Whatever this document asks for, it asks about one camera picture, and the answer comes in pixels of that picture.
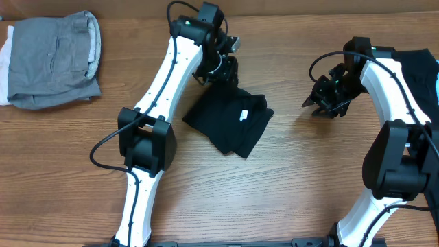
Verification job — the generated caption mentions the black t-shirt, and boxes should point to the black t-shirt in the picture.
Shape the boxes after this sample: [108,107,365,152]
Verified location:
[182,84,274,158]

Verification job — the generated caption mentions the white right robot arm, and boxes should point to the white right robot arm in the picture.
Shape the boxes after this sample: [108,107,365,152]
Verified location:
[292,36,438,246]

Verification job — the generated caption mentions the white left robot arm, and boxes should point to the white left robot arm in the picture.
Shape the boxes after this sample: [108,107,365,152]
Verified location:
[109,2,240,246]

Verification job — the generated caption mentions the folded black garment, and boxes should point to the folded black garment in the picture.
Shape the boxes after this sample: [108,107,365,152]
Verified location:
[394,49,438,127]

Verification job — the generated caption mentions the light blue folded garment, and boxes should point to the light blue folded garment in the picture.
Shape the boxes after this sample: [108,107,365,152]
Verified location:
[436,73,439,104]

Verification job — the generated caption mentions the folded grey trousers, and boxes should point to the folded grey trousers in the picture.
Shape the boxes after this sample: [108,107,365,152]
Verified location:
[8,11,102,110]

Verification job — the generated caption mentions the white folded garment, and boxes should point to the white folded garment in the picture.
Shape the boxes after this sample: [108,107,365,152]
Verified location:
[0,25,14,106]

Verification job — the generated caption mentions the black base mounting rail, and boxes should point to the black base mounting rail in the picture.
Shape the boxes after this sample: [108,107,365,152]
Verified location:
[82,237,387,247]

